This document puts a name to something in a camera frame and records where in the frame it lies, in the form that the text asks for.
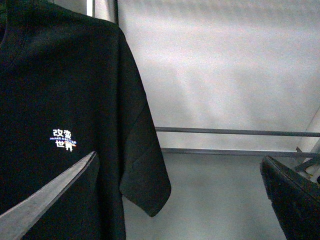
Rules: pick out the vertical metal rack pole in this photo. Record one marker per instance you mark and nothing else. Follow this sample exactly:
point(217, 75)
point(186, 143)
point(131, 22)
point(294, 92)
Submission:
point(103, 9)

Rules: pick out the grey lower frame bar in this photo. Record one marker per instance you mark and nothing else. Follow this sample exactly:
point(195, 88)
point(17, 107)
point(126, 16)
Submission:
point(254, 153)

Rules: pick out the black printed t-shirt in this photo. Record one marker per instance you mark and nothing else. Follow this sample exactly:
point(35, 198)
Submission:
point(69, 86)

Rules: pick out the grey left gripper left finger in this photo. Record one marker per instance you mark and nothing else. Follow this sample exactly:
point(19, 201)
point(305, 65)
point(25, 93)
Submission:
point(63, 209)

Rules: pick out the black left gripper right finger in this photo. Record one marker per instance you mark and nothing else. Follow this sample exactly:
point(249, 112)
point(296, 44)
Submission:
point(295, 200)

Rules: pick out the grey horizontal metal rail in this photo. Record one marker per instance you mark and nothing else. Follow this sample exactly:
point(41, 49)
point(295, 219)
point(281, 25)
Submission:
point(237, 132)

